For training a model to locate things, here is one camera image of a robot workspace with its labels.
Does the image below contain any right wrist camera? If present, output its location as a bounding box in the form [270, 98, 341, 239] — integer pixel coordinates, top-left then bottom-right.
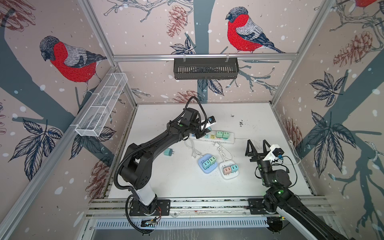
[265, 145, 285, 163]

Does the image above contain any white multicolour power strip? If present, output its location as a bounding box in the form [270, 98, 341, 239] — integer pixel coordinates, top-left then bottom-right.
[190, 131, 235, 144]

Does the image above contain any pink charger plug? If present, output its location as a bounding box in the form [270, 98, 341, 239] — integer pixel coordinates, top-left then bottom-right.
[223, 166, 231, 176]

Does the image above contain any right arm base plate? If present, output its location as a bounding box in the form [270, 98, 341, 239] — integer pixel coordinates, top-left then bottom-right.
[248, 198, 278, 215]

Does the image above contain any white cable of blue cube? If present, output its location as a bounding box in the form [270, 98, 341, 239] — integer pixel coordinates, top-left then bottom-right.
[184, 137, 203, 159]

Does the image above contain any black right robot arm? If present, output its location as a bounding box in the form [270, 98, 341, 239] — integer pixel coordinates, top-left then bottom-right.
[245, 140, 346, 240]

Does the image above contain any green charger plug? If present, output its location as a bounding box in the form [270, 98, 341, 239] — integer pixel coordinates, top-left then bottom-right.
[209, 156, 217, 166]
[216, 131, 224, 139]
[222, 132, 230, 140]

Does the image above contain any aluminium front rail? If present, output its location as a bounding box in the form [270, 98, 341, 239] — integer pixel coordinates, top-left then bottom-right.
[86, 196, 337, 218]

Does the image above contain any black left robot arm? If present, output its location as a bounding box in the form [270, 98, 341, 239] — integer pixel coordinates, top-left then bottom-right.
[113, 96, 216, 235]

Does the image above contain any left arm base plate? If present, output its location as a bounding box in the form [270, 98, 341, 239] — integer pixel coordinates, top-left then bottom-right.
[129, 199, 171, 217]

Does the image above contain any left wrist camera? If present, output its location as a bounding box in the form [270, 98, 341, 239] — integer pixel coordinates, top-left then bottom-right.
[203, 116, 216, 129]

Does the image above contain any light teal charger plug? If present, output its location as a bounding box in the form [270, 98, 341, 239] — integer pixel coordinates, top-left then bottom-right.
[202, 160, 211, 170]

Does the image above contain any white wire mesh shelf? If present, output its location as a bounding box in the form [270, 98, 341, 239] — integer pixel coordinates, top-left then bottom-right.
[75, 73, 128, 137]

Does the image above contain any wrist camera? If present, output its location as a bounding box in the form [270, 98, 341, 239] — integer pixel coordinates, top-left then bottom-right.
[265, 145, 285, 163]
[203, 116, 216, 129]

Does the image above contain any black wire basket shelf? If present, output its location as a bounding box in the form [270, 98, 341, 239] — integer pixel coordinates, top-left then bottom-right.
[174, 58, 239, 80]

